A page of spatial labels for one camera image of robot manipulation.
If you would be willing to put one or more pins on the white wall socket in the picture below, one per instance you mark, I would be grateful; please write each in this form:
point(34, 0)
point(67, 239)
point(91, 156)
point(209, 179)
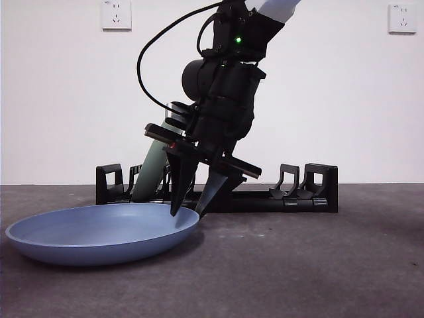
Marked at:
point(116, 15)
point(402, 18)

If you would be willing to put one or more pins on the black plastic plate rack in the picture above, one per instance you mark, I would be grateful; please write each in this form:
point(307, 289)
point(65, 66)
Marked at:
point(265, 203)

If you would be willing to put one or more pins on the green round plate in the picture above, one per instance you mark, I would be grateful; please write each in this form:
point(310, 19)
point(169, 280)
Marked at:
point(149, 172)

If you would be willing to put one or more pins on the blue round plate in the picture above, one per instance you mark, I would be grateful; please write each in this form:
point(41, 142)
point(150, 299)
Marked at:
point(99, 232)

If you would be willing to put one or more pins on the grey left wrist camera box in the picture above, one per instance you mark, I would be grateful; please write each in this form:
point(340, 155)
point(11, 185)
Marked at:
point(177, 114)

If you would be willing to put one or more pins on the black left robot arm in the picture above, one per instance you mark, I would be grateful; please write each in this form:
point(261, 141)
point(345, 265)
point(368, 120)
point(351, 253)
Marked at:
point(238, 79)

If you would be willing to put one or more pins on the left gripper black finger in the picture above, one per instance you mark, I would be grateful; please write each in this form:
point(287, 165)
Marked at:
point(180, 179)
point(212, 189)

